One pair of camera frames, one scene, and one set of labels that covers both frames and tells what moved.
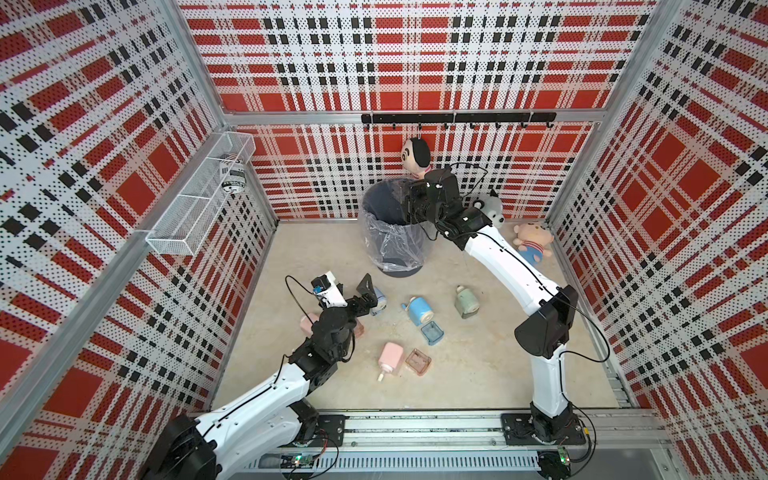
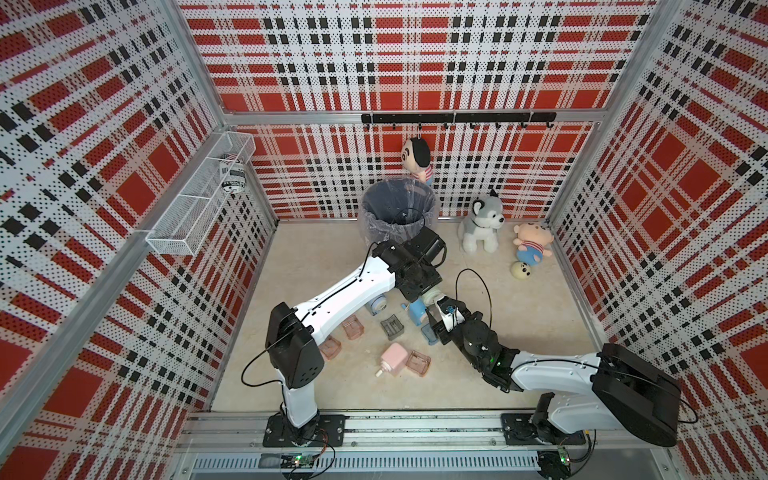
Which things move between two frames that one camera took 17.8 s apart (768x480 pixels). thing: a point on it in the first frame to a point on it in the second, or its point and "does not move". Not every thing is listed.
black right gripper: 418,187 to 441,332
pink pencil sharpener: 390,359 does not move
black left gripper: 369,297 to 433,278
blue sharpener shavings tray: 432,332 does not move
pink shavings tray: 359,329 does not move
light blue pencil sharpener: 381,305 does not move
